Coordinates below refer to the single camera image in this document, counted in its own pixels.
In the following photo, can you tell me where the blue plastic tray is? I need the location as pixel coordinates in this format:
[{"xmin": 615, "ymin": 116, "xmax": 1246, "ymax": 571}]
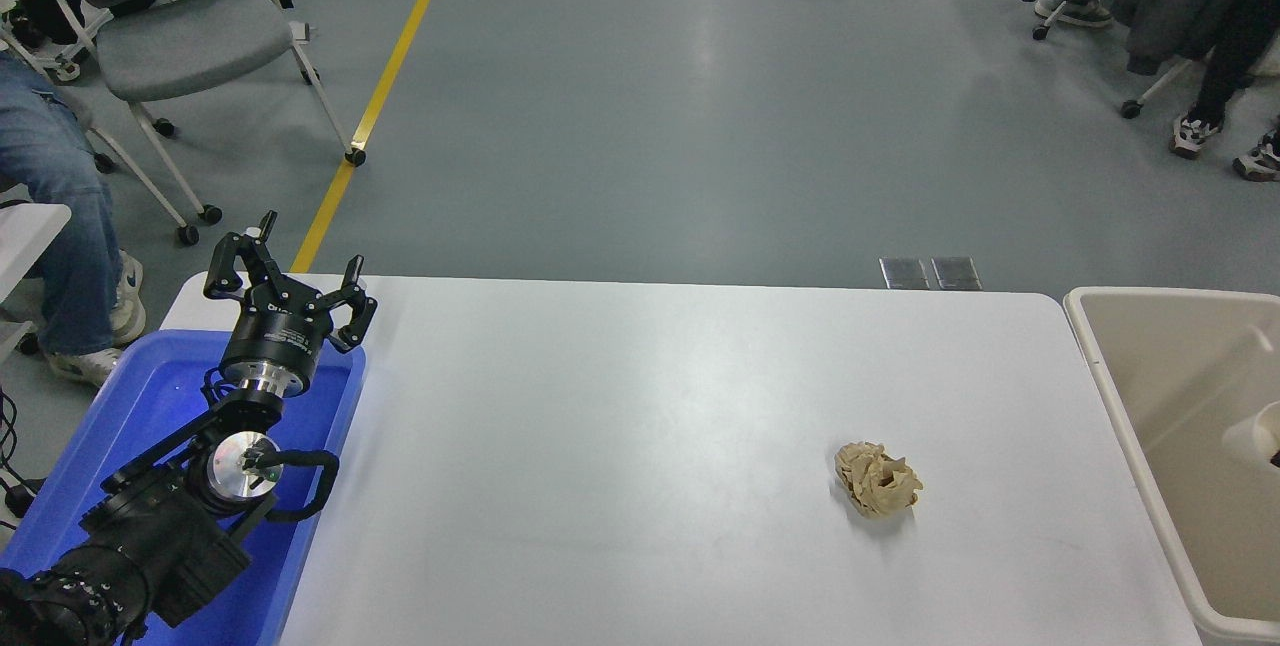
[{"xmin": 0, "ymin": 329, "xmax": 367, "ymax": 646}]

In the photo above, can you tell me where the black cable with adapter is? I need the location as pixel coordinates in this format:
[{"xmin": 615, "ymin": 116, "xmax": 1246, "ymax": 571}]
[{"xmin": 0, "ymin": 391, "xmax": 47, "ymax": 519}]

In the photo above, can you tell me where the white side desk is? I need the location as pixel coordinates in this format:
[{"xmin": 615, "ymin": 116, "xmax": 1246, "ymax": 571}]
[{"xmin": 0, "ymin": 203, "xmax": 72, "ymax": 367}]

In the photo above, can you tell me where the crumpled tan paper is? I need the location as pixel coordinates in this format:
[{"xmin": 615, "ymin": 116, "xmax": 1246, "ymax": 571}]
[{"xmin": 835, "ymin": 441, "xmax": 923, "ymax": 519}]

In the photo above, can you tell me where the white paper cup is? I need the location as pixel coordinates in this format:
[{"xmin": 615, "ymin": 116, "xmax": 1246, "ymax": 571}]
[{"xmin": 1222, "ymin": 401, "xmax": 1280, "ymax": 473}]

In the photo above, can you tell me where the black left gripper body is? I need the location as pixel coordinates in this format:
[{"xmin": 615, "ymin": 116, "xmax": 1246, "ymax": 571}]
[{"xmin": 218, "ymin": 286, "xmax": 334, "ymax": 382}]

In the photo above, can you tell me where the large pale plastic bin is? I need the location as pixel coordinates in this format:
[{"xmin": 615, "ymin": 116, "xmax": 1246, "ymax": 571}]
[{"xmin": 1062, "ymin": 286, "xmax": 1280, "ymax": 646}]

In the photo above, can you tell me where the white frame wheeled chair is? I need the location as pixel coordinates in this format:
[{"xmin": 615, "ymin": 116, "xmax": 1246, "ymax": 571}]
[{"xmin": 0, "ymin": 0, "xmax": 113, "ymax": 83}]

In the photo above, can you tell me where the grey seat wheeled chair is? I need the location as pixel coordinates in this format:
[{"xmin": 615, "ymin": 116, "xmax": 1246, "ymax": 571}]
[{"xmin": 75, "ymin": 0, "xmax": 367, "ymax": 168}]

